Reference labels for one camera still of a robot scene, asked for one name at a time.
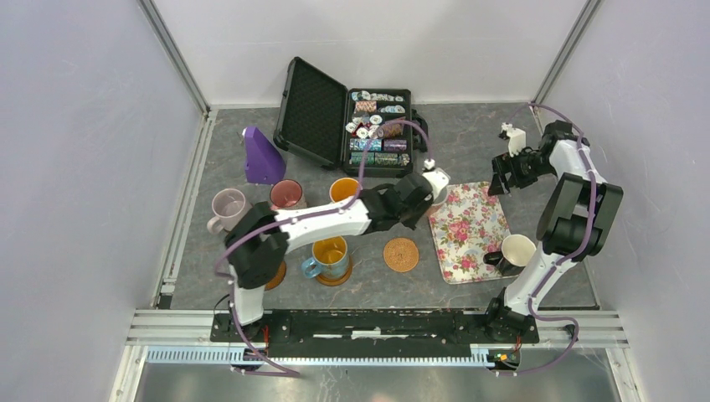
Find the black mug cream inside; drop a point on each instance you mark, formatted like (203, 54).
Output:
(515, 252)

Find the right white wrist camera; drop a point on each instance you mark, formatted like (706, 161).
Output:
(516, 139)

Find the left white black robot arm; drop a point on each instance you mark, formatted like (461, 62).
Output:
(258, 244)

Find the black poker chip case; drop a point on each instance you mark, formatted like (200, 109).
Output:
(324, 122)

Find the purple plastic wedge stand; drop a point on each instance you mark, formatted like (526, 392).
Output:
(263, 162)

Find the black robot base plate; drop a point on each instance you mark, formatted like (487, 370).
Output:
(388, 333)

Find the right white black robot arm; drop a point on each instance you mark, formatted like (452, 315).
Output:
(575, 222)

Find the floral mug orange inside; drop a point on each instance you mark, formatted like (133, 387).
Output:
(343, 188)

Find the white ceramic mug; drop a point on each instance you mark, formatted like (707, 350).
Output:
(441, 198)

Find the woven rattan round coaster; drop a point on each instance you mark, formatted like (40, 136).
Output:
(401, 255)

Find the pink ceramic mug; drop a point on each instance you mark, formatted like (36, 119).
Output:
(287, 194)

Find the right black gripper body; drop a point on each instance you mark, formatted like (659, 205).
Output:
(524, 168)

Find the lavender ceramic mug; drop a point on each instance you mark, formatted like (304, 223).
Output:
(229, 206)

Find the blue mug yellow inside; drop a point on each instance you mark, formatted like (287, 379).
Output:
(329, 257)

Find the floral rectangular tray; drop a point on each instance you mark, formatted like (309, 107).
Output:
(469, 224)

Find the brown wooden coaster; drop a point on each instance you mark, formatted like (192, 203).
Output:
(279, 277)
(335, 282)

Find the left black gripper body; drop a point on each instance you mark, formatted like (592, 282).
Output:
(410, 217)

